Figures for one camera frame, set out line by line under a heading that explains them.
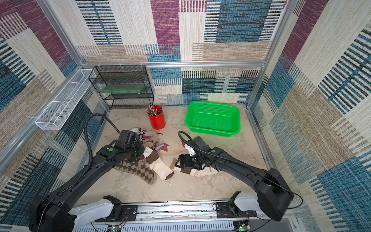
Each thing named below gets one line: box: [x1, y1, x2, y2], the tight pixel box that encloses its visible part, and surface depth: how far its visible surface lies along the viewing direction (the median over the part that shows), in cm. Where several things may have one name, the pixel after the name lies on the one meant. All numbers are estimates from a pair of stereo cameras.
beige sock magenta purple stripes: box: [154, 140, 186, 155], surface depth 98 cm
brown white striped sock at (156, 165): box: [142, 146, 175, 181], surface depth 88 cm
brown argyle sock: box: [113, 157, 155, 185], surface depth 89 cm
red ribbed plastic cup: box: [147, 104, 166, 131], surface depth 104 cm
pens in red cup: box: [145, 102, 164, 116], surface depth 101 cm
